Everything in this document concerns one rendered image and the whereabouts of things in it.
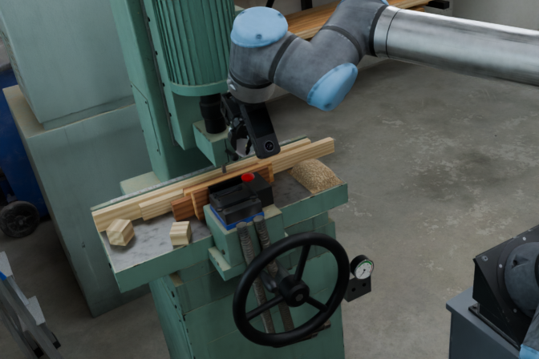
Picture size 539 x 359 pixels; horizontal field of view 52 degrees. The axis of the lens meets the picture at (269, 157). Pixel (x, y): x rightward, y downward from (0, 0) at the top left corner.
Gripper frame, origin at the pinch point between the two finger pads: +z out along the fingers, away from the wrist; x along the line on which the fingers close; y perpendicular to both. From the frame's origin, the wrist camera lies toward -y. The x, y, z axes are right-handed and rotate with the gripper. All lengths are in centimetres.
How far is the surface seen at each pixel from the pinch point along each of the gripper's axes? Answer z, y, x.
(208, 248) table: 19.1, -9.5, 12.4
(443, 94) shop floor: 182, 101, -220
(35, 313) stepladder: 111, 29, 62
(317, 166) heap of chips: 16.3, -0.5, -21.5
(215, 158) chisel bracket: 11.2, 8.3, 3.2
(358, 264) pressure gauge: 31.8, -24.0, -24.3
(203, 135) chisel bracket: 10.3, 15.2, 3.4
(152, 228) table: 21.8, 1.6, 21.8
